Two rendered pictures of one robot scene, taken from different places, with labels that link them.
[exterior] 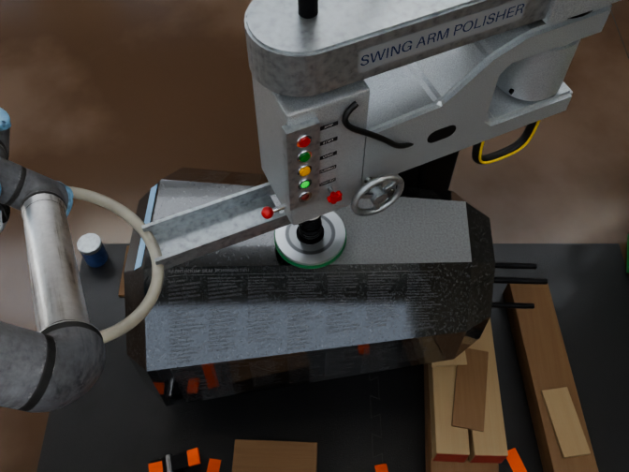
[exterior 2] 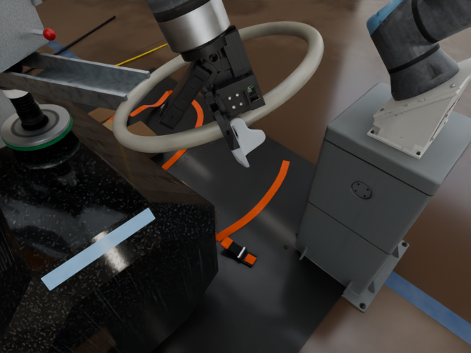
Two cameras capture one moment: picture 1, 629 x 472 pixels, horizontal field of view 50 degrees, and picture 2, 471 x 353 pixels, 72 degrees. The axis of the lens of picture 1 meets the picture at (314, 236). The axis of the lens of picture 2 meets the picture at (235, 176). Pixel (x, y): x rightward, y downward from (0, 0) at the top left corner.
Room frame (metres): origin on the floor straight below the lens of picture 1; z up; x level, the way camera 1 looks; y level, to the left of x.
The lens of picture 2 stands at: (1.25, 1.10, 1.57)
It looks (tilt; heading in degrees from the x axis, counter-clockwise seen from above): 48 degrees down; 224
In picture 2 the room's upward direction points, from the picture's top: straight up
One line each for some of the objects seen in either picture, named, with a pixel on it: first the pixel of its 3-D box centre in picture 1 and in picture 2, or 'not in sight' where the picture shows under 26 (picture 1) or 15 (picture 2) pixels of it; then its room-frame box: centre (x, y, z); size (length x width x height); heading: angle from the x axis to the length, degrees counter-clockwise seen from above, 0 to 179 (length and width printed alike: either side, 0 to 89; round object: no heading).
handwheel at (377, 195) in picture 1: (371, 185); not in sight; (1.04, -0.15, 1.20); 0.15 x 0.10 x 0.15; 115
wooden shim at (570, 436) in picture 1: (564, 421); not in sight; (0.75, -0.92, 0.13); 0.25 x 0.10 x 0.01; 8
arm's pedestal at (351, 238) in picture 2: not in sight; (368, 198); (0.19, 0.90, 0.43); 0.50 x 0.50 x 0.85; 1
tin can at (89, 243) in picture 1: (93, 250); not in sight; (1.52, 0.96, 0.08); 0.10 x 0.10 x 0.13
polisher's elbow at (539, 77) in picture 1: (534, 51); not in sight; (1.37, -0.59, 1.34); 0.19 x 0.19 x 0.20
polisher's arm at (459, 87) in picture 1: (448, 95); not in sight; (1.25, -0.35, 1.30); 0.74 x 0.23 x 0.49; 115
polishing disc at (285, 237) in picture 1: (310, 233); (36, 124); (1.10, 0.01, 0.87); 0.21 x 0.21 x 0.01
